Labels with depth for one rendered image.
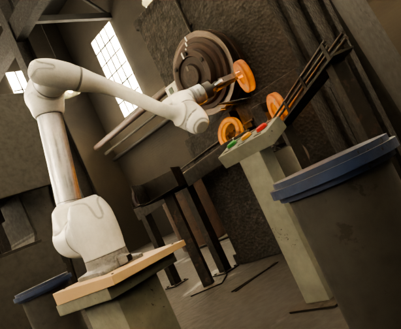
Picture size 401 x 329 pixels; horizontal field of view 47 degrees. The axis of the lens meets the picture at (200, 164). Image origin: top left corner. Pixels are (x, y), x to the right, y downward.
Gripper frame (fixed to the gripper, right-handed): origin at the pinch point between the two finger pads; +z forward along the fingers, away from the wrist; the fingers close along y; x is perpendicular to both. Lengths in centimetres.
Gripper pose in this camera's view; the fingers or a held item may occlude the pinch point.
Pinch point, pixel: (242, 73)
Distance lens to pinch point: 216.5
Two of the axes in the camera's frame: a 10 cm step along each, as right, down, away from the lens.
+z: 8.8, -4.6, 1.6
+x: -4.7, -8.8, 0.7
